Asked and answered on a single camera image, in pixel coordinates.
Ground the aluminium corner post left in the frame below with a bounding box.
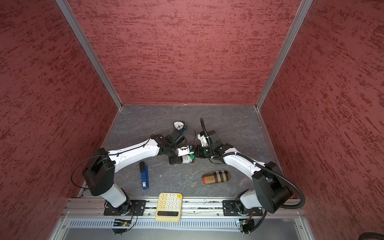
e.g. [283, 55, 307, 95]
[56, 0, 124, 111]

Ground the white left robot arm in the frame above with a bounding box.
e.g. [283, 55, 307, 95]
[82, 130, 194, 216]

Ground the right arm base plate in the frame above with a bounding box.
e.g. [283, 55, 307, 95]
[222, 200, 263, 217]

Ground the yellow calculator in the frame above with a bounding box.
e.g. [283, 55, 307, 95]
[155, 193, 183, 223]

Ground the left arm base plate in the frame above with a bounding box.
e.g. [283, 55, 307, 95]
[104, 200, 147, 217]

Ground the teal dial kitchen scale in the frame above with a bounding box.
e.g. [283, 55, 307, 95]
[173, 121, 188, 132]

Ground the plaid checkered pouch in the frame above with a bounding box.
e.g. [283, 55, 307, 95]
[202, 170, 230, 185]

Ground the black corrugated right cable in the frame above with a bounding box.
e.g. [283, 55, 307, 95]
[200, 117, 306, 210]

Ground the aluminium corner post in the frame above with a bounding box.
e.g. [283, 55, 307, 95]
[56, 0, 124, 111]
[256, 0, 313, 111]

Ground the green capped pill bottle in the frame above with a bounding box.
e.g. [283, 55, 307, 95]
[182, 154, 195, 164]

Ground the aluminium corner post right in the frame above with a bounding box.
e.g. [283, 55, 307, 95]
[256, 0, 313, 111]

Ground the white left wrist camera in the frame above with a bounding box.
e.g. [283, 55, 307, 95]
[177, 146, 195, 157]

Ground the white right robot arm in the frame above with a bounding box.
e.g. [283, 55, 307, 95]
[195, 131, 293, 214]

